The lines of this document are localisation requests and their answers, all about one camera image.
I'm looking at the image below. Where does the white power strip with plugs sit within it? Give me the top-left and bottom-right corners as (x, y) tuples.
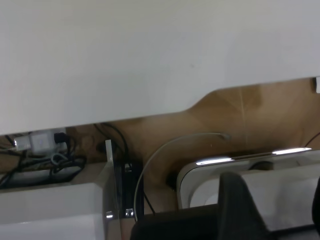
(13, 131), (67, 154)

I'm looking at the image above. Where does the white box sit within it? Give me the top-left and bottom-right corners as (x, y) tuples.
(0, 181), (105, 240)

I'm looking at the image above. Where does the black cable tray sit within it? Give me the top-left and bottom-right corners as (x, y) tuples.
(0, 154), (88, 190)

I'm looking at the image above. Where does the thin red cable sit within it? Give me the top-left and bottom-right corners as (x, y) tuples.
(304, 132), (320, 149)

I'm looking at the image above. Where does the curved black cable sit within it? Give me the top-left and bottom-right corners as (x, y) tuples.
(93, 122), (130, 165)

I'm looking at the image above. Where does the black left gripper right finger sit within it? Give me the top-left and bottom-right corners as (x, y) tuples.
(311, 174), (320, 227)

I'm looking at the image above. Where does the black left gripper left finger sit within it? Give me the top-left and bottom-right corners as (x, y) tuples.
(218, 172), (273, 240)

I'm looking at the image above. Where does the black power plug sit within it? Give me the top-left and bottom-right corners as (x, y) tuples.
(53, 132), (71, 149)

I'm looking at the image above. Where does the white metal post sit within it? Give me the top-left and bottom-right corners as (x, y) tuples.
(104, 139), (121, 240)

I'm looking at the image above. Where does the black vertical column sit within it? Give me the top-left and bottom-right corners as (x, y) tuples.
(113, 139), (145, 219)

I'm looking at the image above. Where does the grey arched cable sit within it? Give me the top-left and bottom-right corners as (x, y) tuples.
(133, 132), (231, 222)

